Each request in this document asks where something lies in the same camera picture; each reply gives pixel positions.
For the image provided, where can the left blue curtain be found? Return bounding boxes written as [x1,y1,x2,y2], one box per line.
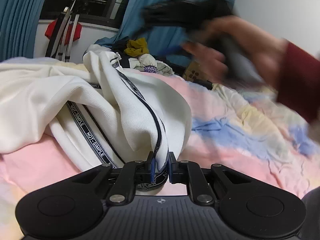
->
[1,0,45,61]

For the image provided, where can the brown paper bag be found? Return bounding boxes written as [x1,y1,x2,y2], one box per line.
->
[182,61,209,82]

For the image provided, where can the black white exercise bike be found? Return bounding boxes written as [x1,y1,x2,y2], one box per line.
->
[45,0,86,62]

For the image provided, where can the blue curtain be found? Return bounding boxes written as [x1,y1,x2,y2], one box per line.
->
[94,0,242,68]
[1,0,45,61]

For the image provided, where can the red cloth on bike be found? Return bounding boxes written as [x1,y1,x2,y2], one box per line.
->
[44,20,82,45]

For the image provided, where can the mustard yellow garment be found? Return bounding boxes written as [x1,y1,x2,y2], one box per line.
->
[124,37,149,57]

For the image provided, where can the white pants with logo stripe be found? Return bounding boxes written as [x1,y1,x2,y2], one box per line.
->
[1,51,191,192]

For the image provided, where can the grey clothes pile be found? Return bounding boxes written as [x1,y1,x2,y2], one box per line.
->
[129,54,174,76]

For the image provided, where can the dark red sleeve forearm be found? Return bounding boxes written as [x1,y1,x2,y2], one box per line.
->
[277,42,319,123]

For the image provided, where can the person's right hand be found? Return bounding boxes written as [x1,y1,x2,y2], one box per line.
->
[182,15,288,89]

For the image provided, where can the right blue curtain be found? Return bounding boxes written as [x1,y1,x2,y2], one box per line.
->
[94,0,242,68]

